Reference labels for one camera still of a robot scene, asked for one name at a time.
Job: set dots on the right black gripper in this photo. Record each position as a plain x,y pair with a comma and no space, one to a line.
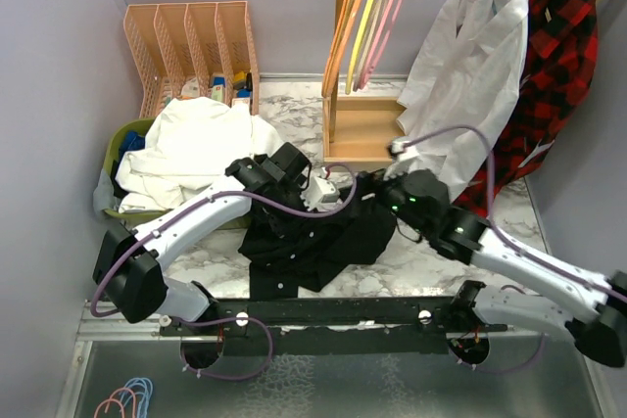
367,183

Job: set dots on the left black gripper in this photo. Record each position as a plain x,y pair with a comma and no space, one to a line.
290,229

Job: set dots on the pink hanger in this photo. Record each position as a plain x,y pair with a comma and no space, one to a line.
112,406
390,17

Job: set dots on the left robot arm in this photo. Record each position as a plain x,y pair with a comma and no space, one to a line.
130,268

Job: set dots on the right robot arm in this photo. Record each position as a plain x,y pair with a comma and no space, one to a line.
568,301

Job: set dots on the white shirt in basket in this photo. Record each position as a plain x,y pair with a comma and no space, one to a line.
187,148

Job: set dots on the white hanging shirt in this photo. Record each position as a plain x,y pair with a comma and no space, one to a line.
463,86

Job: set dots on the yellow hanger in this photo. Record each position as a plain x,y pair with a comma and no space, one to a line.
362,43

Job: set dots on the blue hanger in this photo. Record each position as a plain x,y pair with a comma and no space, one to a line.
143,389

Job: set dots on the cream hanger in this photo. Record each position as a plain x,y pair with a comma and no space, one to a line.
376,35

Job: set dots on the orange hanger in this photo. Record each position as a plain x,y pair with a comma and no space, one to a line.
345,20

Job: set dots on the red black plaid shirt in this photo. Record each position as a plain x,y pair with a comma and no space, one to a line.
562,52

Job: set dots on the pink hanger on floor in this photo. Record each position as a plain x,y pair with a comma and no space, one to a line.
112,406

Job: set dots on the green laundry basket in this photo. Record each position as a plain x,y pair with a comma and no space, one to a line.
108,198

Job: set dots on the wooden clothes rack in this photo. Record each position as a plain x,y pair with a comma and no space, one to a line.
357,130

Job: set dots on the pink mesh file organizer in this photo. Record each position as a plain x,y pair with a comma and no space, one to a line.
173,43

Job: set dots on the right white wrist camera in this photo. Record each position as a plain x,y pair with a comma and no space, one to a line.
404,158

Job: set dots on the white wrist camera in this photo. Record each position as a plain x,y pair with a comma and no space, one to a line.
319,192
404,158

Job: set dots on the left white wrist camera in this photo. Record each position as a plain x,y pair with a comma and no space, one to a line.
319,192

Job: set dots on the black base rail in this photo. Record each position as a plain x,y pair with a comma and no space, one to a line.
359,325

